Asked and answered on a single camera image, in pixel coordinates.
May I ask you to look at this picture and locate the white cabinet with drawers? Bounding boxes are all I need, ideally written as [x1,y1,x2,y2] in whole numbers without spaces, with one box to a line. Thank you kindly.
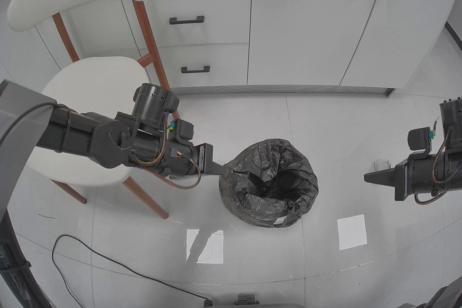
[142,0,460,98]

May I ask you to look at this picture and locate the black plastic bag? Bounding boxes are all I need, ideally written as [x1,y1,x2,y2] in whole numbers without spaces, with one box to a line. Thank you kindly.
[219,139,319,228]

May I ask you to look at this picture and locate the white chair with wooden legs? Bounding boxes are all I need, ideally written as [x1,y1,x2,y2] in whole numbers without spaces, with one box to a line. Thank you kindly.
[6,0,181,220]

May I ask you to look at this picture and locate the black cable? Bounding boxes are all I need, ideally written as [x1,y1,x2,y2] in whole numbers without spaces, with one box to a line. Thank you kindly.
[0,102,70,143]
[51,234,214,308]

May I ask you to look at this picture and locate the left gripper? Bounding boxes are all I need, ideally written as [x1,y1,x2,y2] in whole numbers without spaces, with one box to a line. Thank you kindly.
[132,136,214,180]

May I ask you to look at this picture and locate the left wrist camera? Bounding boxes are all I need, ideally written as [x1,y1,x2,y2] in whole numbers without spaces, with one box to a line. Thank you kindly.
[167,120,196,150]

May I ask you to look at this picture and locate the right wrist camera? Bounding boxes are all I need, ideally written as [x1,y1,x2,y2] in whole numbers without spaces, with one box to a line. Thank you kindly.
[408,126,434,160]

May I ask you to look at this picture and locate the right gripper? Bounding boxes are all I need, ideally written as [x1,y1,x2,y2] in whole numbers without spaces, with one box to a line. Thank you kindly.
[394,151,462,202]

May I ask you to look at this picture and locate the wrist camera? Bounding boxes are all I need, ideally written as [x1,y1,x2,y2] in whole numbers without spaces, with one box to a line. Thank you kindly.
[167,120,196,150]
[408,126,434,160]

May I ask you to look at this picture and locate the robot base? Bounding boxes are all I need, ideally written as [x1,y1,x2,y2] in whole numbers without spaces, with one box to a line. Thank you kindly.
[202,293,275,308]

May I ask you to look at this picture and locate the white paper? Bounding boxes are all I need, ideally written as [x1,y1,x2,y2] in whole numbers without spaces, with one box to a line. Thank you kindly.
[373,159,394,173]

